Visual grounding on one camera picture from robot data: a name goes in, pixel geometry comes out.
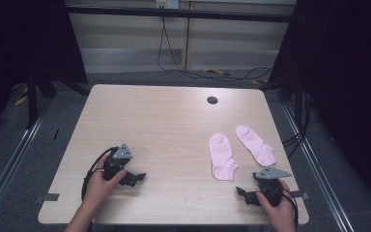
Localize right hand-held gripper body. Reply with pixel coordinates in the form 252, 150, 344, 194
252, 166, 293, 208

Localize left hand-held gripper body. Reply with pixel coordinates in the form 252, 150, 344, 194
101, 143, 134, 182

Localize pink ankle sock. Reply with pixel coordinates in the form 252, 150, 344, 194
235, 125, 277, 168
209, 132, 240, 182

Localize person's right hand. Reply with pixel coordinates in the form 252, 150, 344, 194
255, 179, 298, 226

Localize person's left hand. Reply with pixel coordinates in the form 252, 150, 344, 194
83, 159, 128, 210

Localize black metal stand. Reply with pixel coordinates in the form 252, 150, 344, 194
24, 67, 58, 131
293, 76, 306, 138

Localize black curtain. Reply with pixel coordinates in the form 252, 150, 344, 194
268, 0, 371, 206
0, 0, 89, 144

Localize black horizontal bar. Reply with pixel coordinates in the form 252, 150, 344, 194
65, 4, 297, 24

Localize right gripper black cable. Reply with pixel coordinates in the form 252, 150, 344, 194
281, 188, 300, 230

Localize metal floor rail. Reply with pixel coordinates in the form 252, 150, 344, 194
280, 101, 356, 232
0, 96, 52, 228

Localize bundle of black cables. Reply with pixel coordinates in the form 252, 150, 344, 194
280, 92, 314, 160

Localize black power cable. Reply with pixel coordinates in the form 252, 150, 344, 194
156, 14, 274, 82

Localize white wall outlet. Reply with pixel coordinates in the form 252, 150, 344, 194
155, 0, 180, 10

